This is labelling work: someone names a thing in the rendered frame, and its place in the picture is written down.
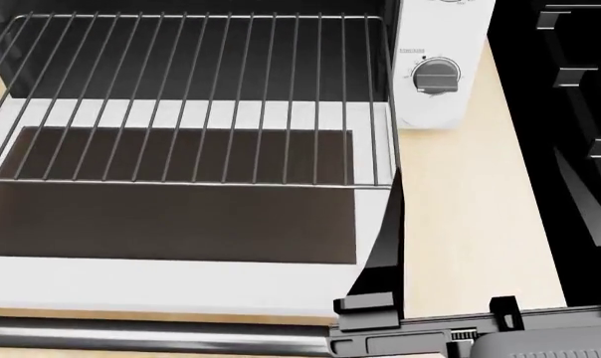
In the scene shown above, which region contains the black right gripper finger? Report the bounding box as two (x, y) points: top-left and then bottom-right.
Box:
(488, 295), (522, 332)
(331, 166), (406, 334)

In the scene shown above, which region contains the black stove cooktop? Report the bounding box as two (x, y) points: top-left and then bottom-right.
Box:
(484, 0), (601, 311)

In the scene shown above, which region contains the grey round oven knob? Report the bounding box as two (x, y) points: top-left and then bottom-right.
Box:
(411, 57), (462, 95)

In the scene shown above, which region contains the black stove grate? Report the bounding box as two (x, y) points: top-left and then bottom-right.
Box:
(535, 9), (601, 248)

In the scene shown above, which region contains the white toaster oven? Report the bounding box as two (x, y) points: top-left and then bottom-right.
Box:
(0, 0), (497, 132)

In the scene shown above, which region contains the dark metal door handle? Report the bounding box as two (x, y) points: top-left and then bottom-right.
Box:
(0, 315), (332, 356)

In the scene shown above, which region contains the metal wire oven rack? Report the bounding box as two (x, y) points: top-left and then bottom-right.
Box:
(0, 13), (402, 188)

